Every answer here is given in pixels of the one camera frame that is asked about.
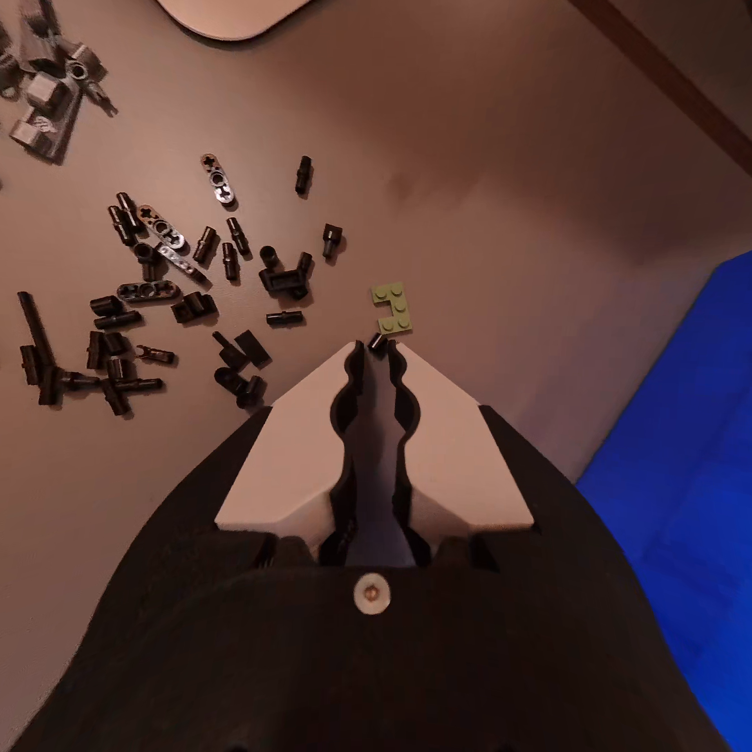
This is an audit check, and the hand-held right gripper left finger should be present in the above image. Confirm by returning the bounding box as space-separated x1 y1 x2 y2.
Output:
214 340 368 566

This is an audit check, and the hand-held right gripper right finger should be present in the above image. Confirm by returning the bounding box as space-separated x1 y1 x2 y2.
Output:
385 341 535 568

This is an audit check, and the green lego plate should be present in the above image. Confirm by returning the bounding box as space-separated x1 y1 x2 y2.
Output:
369 282 414 337

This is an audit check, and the pile of black lego pieces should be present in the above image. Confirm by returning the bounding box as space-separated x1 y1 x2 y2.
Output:
16 154 345 418

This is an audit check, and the dark grey thin lego beam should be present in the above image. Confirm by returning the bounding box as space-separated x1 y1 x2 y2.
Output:
155 244 208 283
201 154 237 208
138 204 186 245
117 281 182 302

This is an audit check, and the pile of grey lego pieces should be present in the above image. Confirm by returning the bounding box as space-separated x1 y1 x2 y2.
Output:
0 0 118 165

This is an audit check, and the blue plastic bin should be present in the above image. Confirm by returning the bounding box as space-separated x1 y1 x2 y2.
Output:
576 249 752 752

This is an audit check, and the white rounded base plate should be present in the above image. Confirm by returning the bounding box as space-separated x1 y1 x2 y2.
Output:
155 0 312 42

